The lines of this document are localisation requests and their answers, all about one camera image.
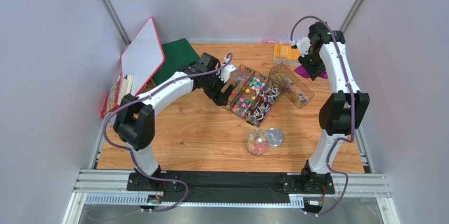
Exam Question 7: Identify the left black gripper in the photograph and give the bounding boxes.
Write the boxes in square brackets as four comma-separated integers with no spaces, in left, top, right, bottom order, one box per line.
[203,68,235,106]

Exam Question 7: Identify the purple plastic scoop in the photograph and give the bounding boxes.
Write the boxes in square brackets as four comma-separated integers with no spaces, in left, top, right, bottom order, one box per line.
[294,65,328,80]

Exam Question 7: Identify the single clear candy box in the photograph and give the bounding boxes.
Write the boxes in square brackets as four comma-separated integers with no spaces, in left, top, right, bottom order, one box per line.
[269,63,314,109]

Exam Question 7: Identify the three-compartment clear candy box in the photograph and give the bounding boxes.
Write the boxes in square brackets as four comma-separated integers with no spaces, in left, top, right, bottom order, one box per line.
[224,64,283,127]

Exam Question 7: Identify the clear plastic jar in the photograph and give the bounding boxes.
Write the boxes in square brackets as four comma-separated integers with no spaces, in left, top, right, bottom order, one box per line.
[247,129,269,155]

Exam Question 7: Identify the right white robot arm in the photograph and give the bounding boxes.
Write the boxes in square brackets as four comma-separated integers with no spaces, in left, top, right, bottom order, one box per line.
[298,21,370,186]

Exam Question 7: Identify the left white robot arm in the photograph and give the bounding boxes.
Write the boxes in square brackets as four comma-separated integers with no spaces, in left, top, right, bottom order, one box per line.
[111,53,236,181]

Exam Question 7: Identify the orange book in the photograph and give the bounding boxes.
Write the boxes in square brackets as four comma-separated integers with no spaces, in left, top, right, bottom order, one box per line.
[273,44,301,66]

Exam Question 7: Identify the green binder folder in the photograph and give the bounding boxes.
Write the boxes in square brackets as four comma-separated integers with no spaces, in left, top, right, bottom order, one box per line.
[152,38,200,86]

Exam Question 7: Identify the red-framed whiteboard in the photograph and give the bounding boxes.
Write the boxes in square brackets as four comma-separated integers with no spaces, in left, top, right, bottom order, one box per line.
[121,17,165,95]

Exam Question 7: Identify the silver round jar lid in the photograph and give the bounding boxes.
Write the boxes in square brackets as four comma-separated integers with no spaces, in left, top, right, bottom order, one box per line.
[266,128,284,148]

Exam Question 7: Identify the stack of books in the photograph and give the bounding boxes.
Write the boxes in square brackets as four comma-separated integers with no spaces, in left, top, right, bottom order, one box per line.
[100,74,134,118]

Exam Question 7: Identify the black base mat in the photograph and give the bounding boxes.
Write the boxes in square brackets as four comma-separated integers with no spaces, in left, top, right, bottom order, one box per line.
[126,170,335,204]

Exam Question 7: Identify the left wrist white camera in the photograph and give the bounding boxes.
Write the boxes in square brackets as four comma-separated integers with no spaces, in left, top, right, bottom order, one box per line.
[218,64,237,83]

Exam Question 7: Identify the wrist white camera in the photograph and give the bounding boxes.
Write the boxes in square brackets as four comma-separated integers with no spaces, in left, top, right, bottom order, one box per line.
[295,37,310,57]
[218,64,237,83]

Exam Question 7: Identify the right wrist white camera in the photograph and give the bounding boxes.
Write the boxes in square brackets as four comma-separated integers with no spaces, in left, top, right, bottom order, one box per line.
[295,37,310,57]

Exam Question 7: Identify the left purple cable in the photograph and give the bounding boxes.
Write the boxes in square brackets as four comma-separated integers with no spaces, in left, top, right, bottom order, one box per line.
[102,52,234,213]

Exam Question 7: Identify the aluminium rail frame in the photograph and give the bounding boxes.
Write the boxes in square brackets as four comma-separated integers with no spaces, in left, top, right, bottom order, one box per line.
[63,169,399,223]

